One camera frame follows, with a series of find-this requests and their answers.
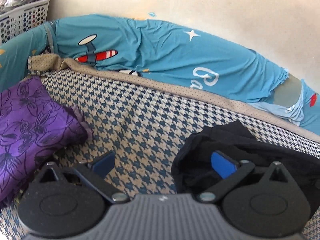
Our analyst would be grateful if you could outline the black t-shirt red lettering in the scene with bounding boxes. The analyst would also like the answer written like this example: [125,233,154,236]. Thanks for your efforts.
[171,121,319,214]

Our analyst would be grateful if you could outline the houndstooth blue beige bed sheet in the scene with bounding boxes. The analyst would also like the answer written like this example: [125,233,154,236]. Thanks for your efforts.
[0,53,320,240]

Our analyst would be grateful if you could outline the purple floral garment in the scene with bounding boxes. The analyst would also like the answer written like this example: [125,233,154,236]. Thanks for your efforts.
[1,77,93,207]

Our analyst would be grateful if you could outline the blue cartoon print bedding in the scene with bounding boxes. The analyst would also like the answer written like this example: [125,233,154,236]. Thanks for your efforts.
[1,15,319,134]

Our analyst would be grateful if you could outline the white perforated laundry basket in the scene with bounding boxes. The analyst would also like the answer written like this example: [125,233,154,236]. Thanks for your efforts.
[1,0,50,44]

